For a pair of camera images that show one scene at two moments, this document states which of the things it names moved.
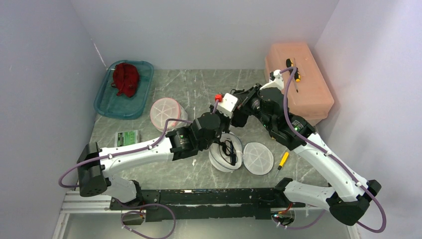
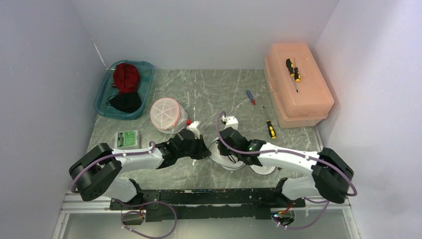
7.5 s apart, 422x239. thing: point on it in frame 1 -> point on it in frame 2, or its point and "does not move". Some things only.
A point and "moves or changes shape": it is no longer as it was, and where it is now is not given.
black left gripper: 226,118 -> 202,151
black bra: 228,152 moves or changes shape
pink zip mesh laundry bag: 163,108 does not move
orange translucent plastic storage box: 314,98 does not move
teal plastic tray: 109,103 does not move
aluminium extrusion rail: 73,203 does not move
